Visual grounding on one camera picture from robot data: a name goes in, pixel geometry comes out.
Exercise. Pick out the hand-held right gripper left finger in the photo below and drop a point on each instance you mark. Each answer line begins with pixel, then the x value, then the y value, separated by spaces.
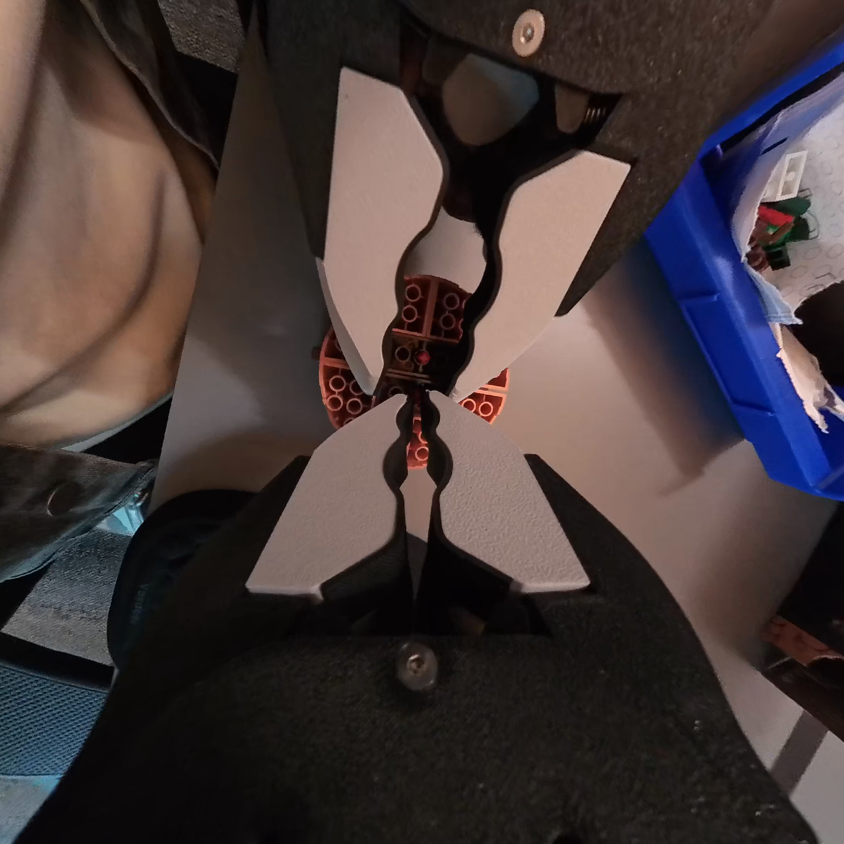
pixel 329 521

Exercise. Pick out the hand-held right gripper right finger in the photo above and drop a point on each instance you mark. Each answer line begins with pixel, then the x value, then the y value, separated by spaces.
pixel 501 521

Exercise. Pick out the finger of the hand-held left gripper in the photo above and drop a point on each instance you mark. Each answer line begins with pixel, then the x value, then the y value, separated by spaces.
pixel 547 244
pixel 369 198

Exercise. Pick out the round brown orange lego build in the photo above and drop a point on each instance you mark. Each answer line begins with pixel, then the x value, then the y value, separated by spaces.
pixel 343 389

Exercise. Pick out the blue bin with lego pieces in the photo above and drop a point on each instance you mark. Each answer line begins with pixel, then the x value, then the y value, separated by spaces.
pixel 712 297

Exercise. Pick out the pile of small lego pieces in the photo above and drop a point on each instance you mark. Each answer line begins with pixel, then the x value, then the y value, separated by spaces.
pixel 778 231

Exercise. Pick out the black quilted armrest pad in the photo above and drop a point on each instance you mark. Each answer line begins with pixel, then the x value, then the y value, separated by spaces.
pixel 165 560

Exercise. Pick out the torn white paper bag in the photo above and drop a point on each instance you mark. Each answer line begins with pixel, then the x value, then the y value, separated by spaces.
pixel 827 250

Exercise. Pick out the person's beige shirt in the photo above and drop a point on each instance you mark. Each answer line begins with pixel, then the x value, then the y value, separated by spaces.
pixel 86 231

